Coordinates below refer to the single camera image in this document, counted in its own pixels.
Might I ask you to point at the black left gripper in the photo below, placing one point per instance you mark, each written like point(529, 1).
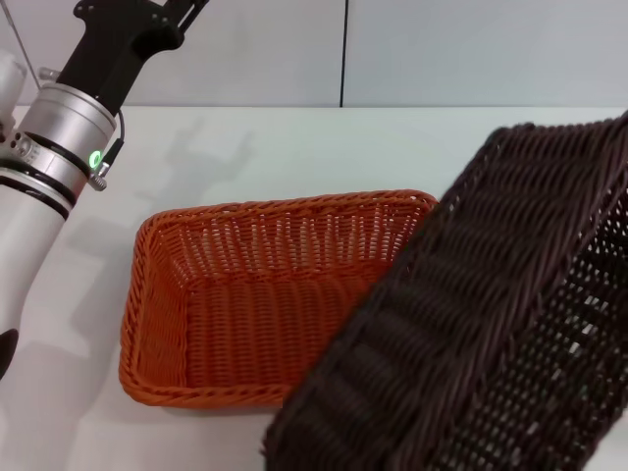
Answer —
point(113, 44)

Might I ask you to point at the dark brown woven basket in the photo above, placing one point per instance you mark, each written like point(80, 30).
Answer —
point(481, 304)

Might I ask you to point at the white and silver left arm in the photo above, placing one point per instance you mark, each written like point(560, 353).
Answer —
point(54, 127)

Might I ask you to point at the orange woven basket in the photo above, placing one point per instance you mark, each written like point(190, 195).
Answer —
point(235, 314)

